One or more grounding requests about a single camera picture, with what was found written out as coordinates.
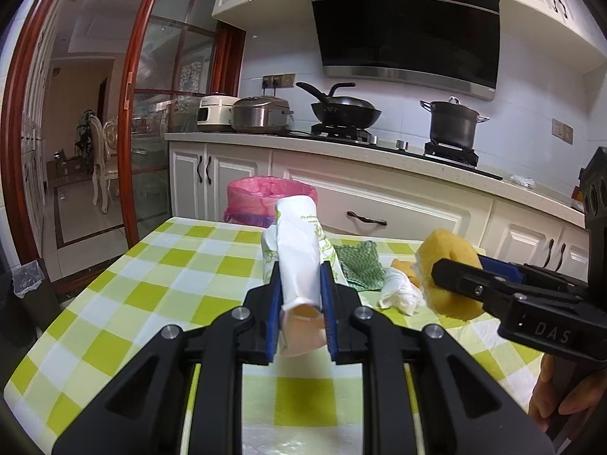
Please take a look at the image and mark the white rice cooker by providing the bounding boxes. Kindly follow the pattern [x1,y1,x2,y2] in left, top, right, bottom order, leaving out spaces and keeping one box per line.
[197,94,239,133]

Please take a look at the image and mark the black stock pot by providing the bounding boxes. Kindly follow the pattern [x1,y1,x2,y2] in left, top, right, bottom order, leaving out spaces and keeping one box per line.
[420,97,490,150]

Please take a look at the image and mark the wall power socket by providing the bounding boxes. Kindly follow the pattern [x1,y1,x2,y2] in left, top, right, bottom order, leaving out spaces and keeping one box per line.
[261,73,295,89]

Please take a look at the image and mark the black wok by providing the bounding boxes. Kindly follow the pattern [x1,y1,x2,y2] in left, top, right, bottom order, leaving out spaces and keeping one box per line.
[295,81,382,129]

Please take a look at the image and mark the white green plastic package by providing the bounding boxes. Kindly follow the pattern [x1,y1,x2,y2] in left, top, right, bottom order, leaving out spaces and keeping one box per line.
[261,195,348,358]

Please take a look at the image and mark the person's right hand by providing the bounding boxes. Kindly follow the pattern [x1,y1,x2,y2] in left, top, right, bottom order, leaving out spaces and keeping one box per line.
[528,355,606,439]

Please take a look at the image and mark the black gas stove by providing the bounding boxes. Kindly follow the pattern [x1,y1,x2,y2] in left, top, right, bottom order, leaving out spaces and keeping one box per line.
[282,123,503,181]

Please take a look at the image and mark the white tissue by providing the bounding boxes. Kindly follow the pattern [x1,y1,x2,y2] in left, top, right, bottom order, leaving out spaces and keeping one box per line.
[377,267,426,316]

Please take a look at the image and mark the white lower kitchen cabinets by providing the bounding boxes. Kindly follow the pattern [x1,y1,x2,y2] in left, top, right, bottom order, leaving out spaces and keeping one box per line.
[166,133,590,279]

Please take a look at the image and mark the green checkered tablecloth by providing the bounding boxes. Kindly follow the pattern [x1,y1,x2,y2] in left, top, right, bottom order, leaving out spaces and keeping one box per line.
[2,215,546,455]

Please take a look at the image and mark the pink-lined trash bin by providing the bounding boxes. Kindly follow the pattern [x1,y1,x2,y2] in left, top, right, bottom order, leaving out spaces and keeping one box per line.
[223,176,318,228]

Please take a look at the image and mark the wall light switch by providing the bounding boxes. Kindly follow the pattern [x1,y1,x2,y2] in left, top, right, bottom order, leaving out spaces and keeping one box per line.
[552,118,574,145]

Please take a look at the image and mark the green zigzag cloth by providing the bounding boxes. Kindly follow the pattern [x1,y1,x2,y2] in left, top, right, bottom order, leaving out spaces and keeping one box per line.
[334,240,386,291]

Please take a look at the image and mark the stainless steel pressure cooker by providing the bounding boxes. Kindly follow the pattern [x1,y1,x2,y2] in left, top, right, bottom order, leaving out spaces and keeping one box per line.
[231,96,293,133]

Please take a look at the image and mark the black range hood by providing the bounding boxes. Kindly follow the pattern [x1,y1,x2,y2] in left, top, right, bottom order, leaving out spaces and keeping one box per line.
[311,0,500,101]

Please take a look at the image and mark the white dining chair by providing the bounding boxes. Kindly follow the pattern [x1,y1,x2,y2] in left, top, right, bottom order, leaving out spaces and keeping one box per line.
[88,115,118,214]

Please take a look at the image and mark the yellow sponge with hole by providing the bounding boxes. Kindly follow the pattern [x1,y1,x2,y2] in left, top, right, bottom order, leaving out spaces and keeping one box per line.
[416,229,484,320]

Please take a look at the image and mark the red framed glass sliding door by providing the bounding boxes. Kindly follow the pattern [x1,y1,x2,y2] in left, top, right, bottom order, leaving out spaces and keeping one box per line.
[1,0,245,293]

